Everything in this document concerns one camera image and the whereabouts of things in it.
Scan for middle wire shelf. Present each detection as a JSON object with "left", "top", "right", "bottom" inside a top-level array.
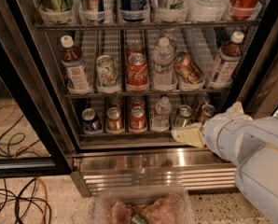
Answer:
[{"left": 64, "top": 89, "right": 228, "bottom": 99}]

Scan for gold can bottom shelf front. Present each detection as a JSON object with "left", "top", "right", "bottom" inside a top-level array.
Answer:
[{"left": 106, "top": 107, "right": 124, "bottom": 131}]

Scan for green silver can bottom shelf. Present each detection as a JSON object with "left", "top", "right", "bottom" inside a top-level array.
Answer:
[{"left": 173, "top": 105, "right": 192, "bottom": 127}]

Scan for red cola can behind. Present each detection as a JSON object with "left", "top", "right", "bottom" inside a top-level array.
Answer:
[{"left": 126, "top": 40, "right": 145, "bottom": 57}]

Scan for red cola can front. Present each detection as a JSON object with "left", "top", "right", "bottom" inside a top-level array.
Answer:
[{"left": 127, "top": 53, "right": 147, "bottom": 86}]

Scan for gold can bottom shelf behind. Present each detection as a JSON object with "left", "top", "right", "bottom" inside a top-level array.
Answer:
[{"left": 109, "top": 96, "right": 123, "bottom": 109}]

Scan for large water bottle top shelf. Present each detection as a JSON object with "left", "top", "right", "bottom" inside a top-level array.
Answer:
[{"left": 189, "top": 0, "right": 225, "bottom": 21}]

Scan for top wire shelf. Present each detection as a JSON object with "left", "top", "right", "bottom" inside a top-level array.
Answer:
[{"left": 35, "top": 20, "right": 261, "bottom": 31}]

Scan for red cola can top shelf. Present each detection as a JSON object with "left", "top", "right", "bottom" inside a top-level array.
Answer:
[{"left": 229, "top": 0, "right": 258, "bottom": 21}]

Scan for stainless steel fridge base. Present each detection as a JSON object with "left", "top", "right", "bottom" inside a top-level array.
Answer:
[{"left": 71, "top": 147, "right": 235, "bottom": 197}]

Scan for red can bottom shelf front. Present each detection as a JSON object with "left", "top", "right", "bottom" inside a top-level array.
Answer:
[{"left": 130, "top": 105, "right": 146, "bottom": 131}]

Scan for clear plastic food container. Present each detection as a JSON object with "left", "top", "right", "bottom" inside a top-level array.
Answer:
[{"left": 94, "top": 185, "right": 195, "bottom": 224}]

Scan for clear water bottle shelf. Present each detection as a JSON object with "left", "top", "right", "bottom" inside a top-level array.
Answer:
[{"left": 153, "top": 36, "right": 174, "bottom": 89}]

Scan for black and orange floor cables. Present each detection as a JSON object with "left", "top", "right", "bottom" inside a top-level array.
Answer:
[{"left": 0, "top": 176, "right": 52, "bottom": 224}]

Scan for small water bottle bottom shelf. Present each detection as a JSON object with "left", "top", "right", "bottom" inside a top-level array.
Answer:
[{"left": 152, "top": 96, "right": 172, "bottom": 132}]

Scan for brown tea bottle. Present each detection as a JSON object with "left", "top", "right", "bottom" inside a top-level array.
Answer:
[
  {"left": 61, "top": 35, "right": 90, "bottom": 90},
  {"left": 210, "top": 31, "right": 244, "bottom": 83}
]

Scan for white green soda can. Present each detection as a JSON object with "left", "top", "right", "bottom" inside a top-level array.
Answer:
[{"left": 96, "top": 55, "right": 118, "bottom": 88}]

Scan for gold can shelf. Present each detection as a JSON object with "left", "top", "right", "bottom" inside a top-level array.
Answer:
[
  {"left": 109, "top": 96, "right": 123, "bottom": 109},
  {"left": 106, "top": 107, "right": 124, "bottom": 131}
]

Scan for glass fridge door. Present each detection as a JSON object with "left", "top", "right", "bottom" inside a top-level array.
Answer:
[
  {"left": 0, "top": 0, "right": 74, "bottom": 178},
  {"left": 237, "top": 18, "right": 278, "bottom": 119}
]

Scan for wire shelf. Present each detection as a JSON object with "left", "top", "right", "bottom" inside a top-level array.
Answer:
[
  {"left": 35, "top": 20, "right": 261, "bottom": 31},
  {"left": 64, "top": 89, "right": 228, "bottom": 99}
]

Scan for orange soda can shelf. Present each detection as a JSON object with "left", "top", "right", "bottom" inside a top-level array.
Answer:
[{"left": 174, "top": 51, "right": 203, "bottom": 85}]

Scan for orange can bottom shelf front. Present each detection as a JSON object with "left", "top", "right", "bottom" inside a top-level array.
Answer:
[{"left": 198, "top": 104, "right": 215, "bottom": 125}]

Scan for right brown tea bottle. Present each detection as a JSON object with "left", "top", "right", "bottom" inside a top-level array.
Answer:
[{"left": 210, "top": 31, "right": 244, "bottom": 83}]

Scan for left brown tea bottle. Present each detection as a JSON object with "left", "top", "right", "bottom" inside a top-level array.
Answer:
[{"left": 61, "top": 35, "right": 90, "bottom": 90}]

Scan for blue can bottom shelf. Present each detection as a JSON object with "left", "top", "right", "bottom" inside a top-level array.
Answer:
[{"left": 81, "top": 108, "right": 102, "bottom": 133}]

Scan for orange can bottom shelf behind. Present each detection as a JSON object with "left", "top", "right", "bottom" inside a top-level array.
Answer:
[{"left": 191, "top": 92, "right": 210, "bottom": 119}]

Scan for left glass fridge door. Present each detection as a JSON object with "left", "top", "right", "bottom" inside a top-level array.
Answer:
[{"left": 0, "top": 0, "right": 74, "bottom": 178}]

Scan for right glass fridge door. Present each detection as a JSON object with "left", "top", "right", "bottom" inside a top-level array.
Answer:
[{"left": 237, "top": 18, "right": 278, "bottom": 119}]

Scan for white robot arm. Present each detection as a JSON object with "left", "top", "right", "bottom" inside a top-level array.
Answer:
[{"left": 171, "top": 102, "right": 278, "bottom": 224}]

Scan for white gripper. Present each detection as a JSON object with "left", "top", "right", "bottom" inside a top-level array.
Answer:
[{"left": 171, "top": 102, "right": 252, "bottom": 160}]

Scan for red can bottom shelf behind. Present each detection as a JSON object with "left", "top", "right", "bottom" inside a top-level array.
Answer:
[{"left": 130, "top": 95, "right": 146, "bottom": 107}]

